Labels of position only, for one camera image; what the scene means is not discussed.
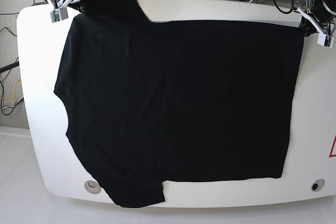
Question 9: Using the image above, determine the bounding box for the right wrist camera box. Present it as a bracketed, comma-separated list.
[50, 8, 68, 23]

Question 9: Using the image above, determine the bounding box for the round table grommet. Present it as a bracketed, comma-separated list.
[311, 179, 325, 191]
[84, 180, 101, 195]

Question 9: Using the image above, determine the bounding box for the black T-shirt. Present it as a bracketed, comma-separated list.
[54, 0, 304, 208]

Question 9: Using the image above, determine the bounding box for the yellow cable left floor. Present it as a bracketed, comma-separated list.
[0, 79, 24, 116]

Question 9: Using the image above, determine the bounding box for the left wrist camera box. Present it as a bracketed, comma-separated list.
[317, 33, 334, 48]

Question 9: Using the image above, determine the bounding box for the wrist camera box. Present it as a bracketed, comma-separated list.
[50, 8, 68, 23]
[317, 33, 334, 48]

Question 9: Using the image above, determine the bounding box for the red triangle sticker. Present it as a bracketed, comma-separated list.
[329, 137, 336, 157]

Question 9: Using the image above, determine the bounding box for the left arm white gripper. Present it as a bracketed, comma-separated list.
[296, 7, 335, 37]

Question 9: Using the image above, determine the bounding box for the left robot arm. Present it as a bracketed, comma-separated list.
[273, 0, 335, 40]

